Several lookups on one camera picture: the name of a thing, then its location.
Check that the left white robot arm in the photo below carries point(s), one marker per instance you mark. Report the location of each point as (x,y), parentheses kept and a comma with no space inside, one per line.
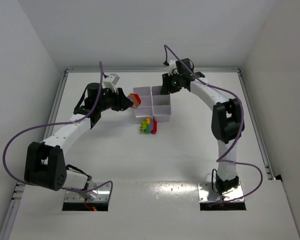
(45,161)

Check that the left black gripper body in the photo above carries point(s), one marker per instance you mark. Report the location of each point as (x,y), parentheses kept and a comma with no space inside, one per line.
(119,99)

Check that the red orange lego stack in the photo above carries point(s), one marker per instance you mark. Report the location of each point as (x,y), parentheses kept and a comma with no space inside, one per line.
(135,99)

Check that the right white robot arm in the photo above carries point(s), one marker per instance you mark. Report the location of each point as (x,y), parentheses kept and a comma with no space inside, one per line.
(227,121)

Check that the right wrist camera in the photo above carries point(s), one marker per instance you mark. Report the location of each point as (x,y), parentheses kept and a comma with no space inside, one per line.
(172,67)

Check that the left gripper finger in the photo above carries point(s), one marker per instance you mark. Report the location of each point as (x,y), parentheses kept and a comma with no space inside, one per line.
(124,105)
(122,97)

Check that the metal base plate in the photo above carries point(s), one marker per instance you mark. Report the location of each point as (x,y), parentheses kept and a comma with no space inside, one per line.
(96,193)
(208,195)

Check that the white six-compartment container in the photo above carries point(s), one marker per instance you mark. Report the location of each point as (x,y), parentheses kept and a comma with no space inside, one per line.
(153,105)

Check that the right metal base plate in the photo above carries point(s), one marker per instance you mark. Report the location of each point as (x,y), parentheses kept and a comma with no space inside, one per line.
(208,195)

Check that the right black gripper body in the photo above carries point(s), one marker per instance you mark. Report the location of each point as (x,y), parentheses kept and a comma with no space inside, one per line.
(165,84)

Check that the multicolour lego cluster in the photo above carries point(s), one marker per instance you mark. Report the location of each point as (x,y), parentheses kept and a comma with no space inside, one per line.
(149,126)

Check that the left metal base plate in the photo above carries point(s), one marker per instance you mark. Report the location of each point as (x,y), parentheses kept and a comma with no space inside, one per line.
(96,193)

